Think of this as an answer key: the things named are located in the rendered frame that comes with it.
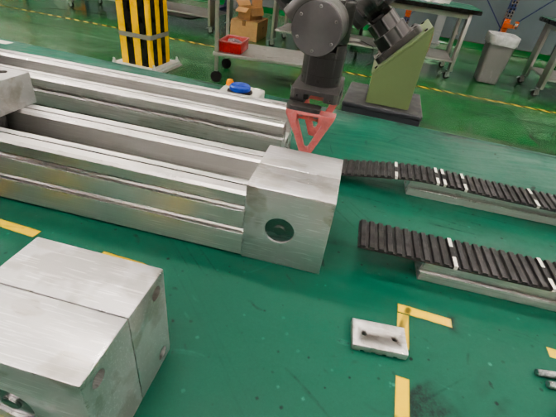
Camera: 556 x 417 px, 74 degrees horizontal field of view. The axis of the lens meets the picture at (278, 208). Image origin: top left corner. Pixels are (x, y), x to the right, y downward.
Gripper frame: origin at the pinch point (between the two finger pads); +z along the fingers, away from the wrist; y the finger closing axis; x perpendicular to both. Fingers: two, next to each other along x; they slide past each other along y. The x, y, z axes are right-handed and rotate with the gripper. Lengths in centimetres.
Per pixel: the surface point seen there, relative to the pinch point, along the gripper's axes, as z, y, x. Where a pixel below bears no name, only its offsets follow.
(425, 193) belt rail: 4.0, 1.5, 19.2
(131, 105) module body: -1.5, 4.4, -27.7
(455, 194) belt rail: 3.6, 0.7, 23.6
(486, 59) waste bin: 57, -468, 150
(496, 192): 1.7, 0.8, 28.7
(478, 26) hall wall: 48, -742, 192
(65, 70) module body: -2.7, -1.3, -43.6
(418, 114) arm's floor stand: 5.1, -39.5, 21.3
